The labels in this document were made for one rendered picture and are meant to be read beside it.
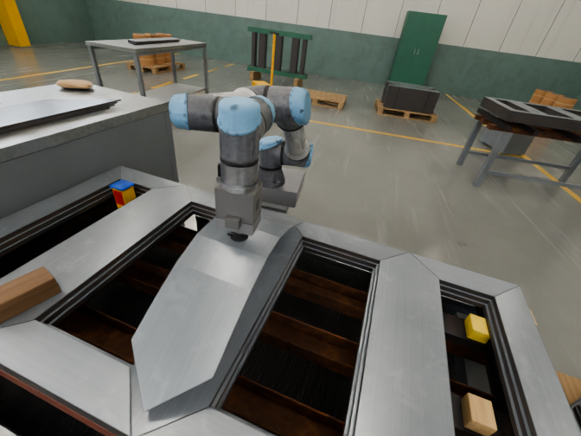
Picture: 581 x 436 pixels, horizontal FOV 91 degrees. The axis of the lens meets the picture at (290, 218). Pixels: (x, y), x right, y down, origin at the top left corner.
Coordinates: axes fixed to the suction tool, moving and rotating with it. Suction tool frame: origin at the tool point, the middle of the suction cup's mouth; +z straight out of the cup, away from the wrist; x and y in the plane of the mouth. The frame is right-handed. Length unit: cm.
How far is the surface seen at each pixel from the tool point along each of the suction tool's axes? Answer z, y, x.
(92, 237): 16, -48, 4
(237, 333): 15.8, 4.6, -13.8
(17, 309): 14, -43, -22
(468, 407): 21, 58, -14
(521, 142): 82, 308, 465
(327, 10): -66, -91, 1003
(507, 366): 18, 69, -4
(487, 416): 20, 61, -15
